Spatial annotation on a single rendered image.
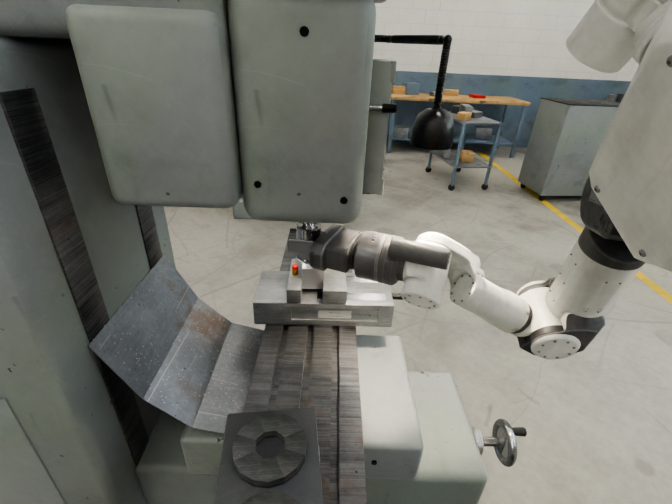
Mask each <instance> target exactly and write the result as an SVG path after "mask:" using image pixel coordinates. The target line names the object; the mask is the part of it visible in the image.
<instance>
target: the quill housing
mask: <svg viewBox="0 0 672 504"><path fill-rule="evenodd" d="M227 14H228V26H229V38H230V49H231V61H232V73H233V84H234V96H235V108H236V119H237V131H238V143H239V154H240V166H241V178H242V189H243V201H244V207H245V210H246V212H247V213H248V215H249V216H251V217H252V218H254V219H256V220H261V221H287V222H313V223H339V224H345V223H350V222H352V221H354V220H355V219H356V218H357V217H358V216H359V214H360V210H361V205H362V192H363V179H364V167H365V154H366V141H367V128H368V116H369V103H370V90H371V77H372V65H373V52H374V39H375V27H376V6H375V3H374V0H227Z"/></svg>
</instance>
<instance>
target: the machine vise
mask: <svg viewBox="0 0 672 504"><path fill-rule="evenodd" d="M293 264H297V265H298V275H292V265H293ZM302 266H303V261H301V260H299V259H292V261H291V267H290V271H262V273H261V276H260V279H259V283H258V286H257V289H256V293H255V296H254V300H253V314H254V323H255V324H269V325H318V326H367V327H391V326H392V319H393V312H394V302H393V298H392V294H391V290H390V286H389V285H387V284H383V283H379V282H375V281H371V280H367V279H363V278H358V277H356V276H355V273H346V278H347V291H348V292H347V303H346V304H323V303H322V298H323V289H303V288H302Z"/></svg>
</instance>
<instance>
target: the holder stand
mask: <svg viewBox="0 0 672 504"><path fill-rule="evenodd" d="M214 504H323V492H322V480H321V468H320V452H319V443H318V431H317V419H316V410H315V408H301V409H287V410H273V411H260V412H246V413H233V414H228V416H227V421H226V427H225V433H224V440H223V446H222V453H221V459H220V466H219V472H218V479H217V485H216V492H215V498H214Z"/></svg>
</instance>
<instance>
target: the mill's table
mask: <svg viewBox="0 0 672 504"><path fill-rule="evenodd" d="M292 259H298V258H297V253H295V252H292V251H289V250H288V249H287V244H286V247H285V251H284V255H283V259H282V263H281V267H280V271H290V267H291V261H292ZM301 408H315V410H316V419H317V431H318V443H319V452H320V468H321V480H322V492H323V504H367V494H366V478H365V462H364V447H363V431H362V415H361V399H360V383H359V367H358V351H357V336H356V326H318V325H269V324H266V325H265V329H264V333H263V337H262V341H261V344H260V348H259V352H258V356H257V360H256V364H255V368H254V372H253V375H252V379H251V383H250V387H249V391H248V395H247V399H246V403H245V407H244V410H243V413H246V412H260V411H273V410H287V409H301Z"/></svg>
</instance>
